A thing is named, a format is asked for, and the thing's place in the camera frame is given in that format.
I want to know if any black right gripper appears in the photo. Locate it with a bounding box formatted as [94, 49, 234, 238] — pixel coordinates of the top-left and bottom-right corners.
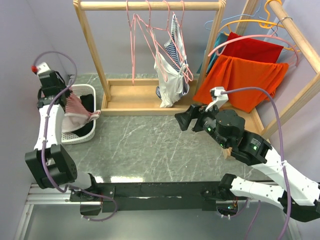
[174, 100, 230, 148]

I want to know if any black tank top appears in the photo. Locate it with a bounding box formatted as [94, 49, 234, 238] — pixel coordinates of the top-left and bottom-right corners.
[74, 93, 95, 138]

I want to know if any red white striped tank top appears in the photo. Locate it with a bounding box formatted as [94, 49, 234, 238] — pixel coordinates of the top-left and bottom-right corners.
[62, 92, 101, 133]

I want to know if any pink wire hanger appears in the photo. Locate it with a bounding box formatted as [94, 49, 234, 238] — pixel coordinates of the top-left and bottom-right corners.
[125, 0, 137, 86]

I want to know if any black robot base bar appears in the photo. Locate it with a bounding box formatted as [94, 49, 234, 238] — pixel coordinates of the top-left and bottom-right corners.
[69, 180, 251, 216]

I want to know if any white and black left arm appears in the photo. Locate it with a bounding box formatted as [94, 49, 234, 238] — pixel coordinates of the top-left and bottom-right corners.
[25, 70, 100, 201]

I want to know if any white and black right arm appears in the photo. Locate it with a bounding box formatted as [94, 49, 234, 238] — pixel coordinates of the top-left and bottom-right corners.
[174, 104, 320, 223]

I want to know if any pink hanger of blue top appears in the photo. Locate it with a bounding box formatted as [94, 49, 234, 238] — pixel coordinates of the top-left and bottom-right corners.
[164, 12, 193, 84]

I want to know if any blue white striped tank top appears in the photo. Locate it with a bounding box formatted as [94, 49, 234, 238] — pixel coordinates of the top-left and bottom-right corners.
[156, 13, 191, 101]

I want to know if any large pink plastic hanger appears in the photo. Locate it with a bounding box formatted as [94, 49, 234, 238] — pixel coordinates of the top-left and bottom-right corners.
[208, 33, 300, 66]

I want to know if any pink hanger of striped top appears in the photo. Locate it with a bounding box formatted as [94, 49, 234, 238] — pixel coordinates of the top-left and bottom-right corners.
[134, 0, 157, 66]

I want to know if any pink hanger of white top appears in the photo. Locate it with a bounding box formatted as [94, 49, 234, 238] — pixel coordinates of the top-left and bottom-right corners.
[145, 0, 171, 82]

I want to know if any orange plastic hanger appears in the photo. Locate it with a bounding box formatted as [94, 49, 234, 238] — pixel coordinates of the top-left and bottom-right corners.
[218, 0, 285, 37]

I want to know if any white perforated laundry basket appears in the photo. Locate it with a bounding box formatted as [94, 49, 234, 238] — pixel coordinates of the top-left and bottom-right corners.
[61, 84, 99, 145]

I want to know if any small wooden clothes rack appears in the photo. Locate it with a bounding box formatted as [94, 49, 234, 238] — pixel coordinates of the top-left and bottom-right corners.
[73, 0, 226, 116]

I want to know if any orange shirt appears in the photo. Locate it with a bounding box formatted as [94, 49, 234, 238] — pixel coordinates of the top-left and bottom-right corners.
[193, 55, 289, 104]

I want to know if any teal garment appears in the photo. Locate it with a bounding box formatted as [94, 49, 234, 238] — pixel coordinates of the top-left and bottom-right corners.
[197, 32, 230, 75]

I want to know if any red shirt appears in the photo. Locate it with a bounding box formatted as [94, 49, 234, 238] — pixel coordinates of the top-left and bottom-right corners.
[222, 38, 283, 64]

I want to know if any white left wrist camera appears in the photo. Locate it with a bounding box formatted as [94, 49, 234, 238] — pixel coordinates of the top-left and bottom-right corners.
[31, 62, 51, 76]

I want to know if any blue wire hanger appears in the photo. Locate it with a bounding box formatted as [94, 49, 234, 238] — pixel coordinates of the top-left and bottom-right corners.
[204, 0, 262, 31]

